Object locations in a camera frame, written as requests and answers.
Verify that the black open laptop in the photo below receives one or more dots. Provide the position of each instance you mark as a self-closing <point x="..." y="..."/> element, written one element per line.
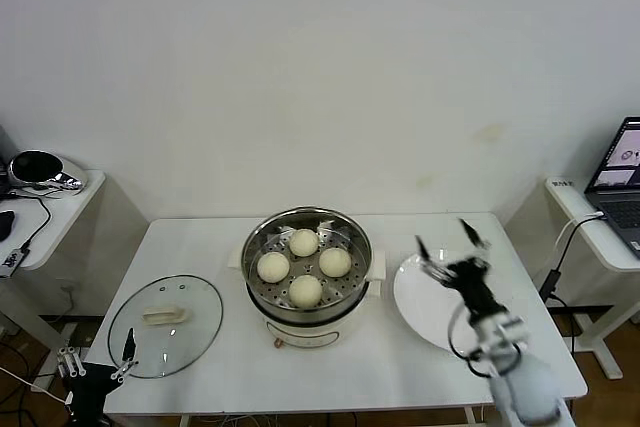
<point x="2" y="157"/>

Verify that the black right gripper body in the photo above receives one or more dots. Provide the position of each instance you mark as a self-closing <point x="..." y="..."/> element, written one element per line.
<point x="472" y="284"/>

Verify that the dark grey open laptop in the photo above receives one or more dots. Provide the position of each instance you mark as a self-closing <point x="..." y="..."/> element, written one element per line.
<point x="615" y="207"/>

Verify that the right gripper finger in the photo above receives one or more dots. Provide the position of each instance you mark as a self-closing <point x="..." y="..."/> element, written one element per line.
<point x="482" y="249"/>
<point x="432" y="267"/>

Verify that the shiny chrome helmet-shaped device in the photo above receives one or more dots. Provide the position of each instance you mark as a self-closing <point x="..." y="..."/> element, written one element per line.
<point x="35" y="169"/>

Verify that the glass pot lid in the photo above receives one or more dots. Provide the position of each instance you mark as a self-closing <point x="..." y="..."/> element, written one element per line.
<point x="195" y="317"/>

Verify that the white label sticker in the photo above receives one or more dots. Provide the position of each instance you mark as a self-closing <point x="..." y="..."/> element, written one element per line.
<point x="561" y="183"/>

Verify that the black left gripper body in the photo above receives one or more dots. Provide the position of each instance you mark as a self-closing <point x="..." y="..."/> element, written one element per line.
<point x="90" y="384"/>

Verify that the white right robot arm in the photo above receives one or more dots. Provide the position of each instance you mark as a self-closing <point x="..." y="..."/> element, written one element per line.
<point x="530" y="387"/>

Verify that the perforated steel steamer basket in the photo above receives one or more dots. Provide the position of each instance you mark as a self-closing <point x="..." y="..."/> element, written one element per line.
<point x="350" y="292"/>

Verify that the white electric cooking pot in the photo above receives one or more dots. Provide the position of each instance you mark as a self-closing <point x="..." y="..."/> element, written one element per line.
<point x="310" y="334"/>

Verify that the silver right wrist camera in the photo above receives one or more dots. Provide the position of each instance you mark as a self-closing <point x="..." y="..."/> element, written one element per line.
<point x="512" y="327"/>

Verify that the white round plate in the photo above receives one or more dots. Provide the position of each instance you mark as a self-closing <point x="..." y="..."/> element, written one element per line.
<point x="415" y="297"/>

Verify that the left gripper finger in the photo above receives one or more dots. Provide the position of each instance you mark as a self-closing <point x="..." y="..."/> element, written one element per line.
<point x="130" y="349"/>
<point x="70" y="362"/>

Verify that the white steamed baozi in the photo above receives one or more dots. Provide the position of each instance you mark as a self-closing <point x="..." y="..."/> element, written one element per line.
<point x="303" y="242"/>
<point x="335" y="262"/>
<point x="305" y="291"/>
<point x="273" y="267"/>

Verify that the white side table with sticker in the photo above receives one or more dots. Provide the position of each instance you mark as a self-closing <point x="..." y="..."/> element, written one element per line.
<point x="570" y="197"/>

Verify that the black computer mouse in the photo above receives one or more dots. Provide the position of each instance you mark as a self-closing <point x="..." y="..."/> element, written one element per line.
<point x="5" y="224"/>

